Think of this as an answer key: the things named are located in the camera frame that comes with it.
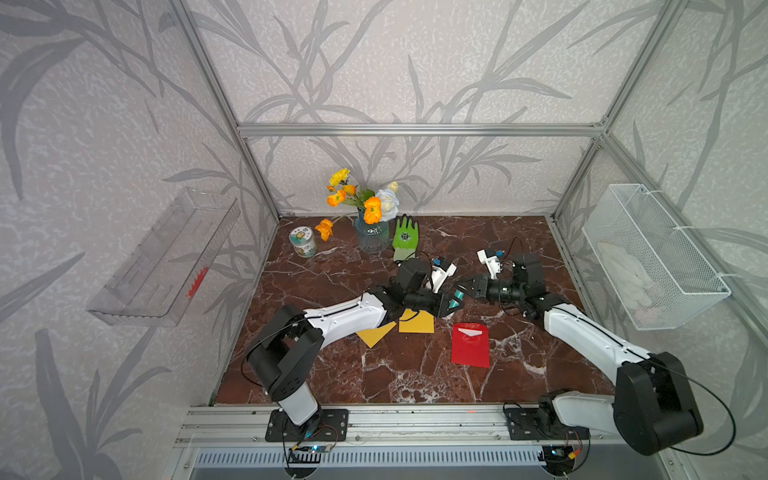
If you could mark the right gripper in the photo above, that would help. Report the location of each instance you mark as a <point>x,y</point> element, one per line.
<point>481,286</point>

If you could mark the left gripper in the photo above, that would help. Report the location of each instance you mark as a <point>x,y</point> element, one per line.
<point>441,304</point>

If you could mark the white green glue stick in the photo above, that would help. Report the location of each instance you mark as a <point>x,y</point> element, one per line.
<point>457,300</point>

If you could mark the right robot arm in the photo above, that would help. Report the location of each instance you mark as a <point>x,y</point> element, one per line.
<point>652,407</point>

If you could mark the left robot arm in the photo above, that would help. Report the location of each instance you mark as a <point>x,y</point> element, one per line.
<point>284,352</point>

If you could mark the upright yellow envelope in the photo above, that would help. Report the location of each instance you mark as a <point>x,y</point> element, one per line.
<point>416,322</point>

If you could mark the red envelope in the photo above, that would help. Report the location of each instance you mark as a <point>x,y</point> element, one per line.
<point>470,345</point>

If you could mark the tilted yellow envelope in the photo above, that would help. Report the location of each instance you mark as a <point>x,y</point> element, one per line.
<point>371,337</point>

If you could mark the green work glove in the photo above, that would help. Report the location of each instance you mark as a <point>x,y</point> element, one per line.
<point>406,238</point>

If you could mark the blue glass vase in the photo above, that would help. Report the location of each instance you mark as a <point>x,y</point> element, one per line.
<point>372,238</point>

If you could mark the orange yellow artificial flowers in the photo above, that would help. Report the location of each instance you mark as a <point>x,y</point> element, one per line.
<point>379,206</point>

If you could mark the white cloth in basket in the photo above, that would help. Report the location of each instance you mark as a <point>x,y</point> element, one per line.
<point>627,274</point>

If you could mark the small printed tin can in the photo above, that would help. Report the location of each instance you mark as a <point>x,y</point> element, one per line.
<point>302,239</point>

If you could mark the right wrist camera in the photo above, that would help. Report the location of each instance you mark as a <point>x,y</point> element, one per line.
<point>492,260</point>

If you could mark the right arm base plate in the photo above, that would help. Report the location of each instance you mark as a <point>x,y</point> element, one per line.
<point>537,423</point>

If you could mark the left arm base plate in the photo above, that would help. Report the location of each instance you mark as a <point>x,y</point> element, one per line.
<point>307,425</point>

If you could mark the white wire mesh basket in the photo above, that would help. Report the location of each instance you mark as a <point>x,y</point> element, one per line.
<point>685,283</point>

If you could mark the aluminium front rail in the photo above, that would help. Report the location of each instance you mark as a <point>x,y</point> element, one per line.
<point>364,425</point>

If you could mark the clear plastic wall tray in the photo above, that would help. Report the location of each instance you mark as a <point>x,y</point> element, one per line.
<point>160,278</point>

